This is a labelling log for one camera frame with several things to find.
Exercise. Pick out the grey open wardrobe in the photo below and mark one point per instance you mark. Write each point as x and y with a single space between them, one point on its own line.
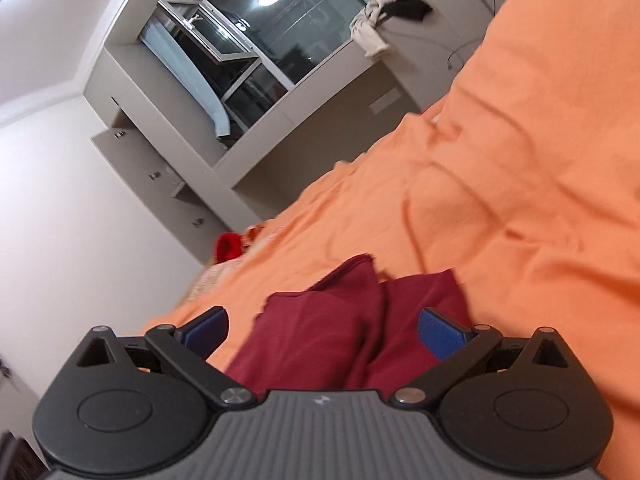
165 170

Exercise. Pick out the large glass window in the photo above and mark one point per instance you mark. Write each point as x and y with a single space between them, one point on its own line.
300 20

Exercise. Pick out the white garment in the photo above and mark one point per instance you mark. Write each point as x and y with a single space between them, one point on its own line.
367 27

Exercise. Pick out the dark red long-sleeve shirt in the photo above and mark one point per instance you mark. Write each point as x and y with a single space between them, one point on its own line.
310 330

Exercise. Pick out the orange blanket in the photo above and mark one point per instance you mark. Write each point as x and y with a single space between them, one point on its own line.
500 160

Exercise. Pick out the grey wall cabinet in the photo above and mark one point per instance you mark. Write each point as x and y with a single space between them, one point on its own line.
145 180

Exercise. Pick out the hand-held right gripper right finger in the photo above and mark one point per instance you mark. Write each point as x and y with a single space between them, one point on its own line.
440 334

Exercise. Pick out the open window sash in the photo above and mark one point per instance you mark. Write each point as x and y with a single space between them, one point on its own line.
210 30

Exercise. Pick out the light blue curtain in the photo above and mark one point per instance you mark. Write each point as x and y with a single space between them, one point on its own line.
192 82

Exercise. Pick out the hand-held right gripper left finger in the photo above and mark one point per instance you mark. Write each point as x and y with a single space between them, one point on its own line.
205 334

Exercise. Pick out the patterned bed sheet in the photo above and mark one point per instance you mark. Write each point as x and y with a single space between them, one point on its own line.
215 280

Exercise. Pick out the grey window bench cabinet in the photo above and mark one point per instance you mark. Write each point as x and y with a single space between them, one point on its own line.
310 125

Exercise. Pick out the black garment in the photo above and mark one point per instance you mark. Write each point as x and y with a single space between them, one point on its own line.
410 5

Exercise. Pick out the bright red cloth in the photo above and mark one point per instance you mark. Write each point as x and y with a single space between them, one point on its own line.
229 247

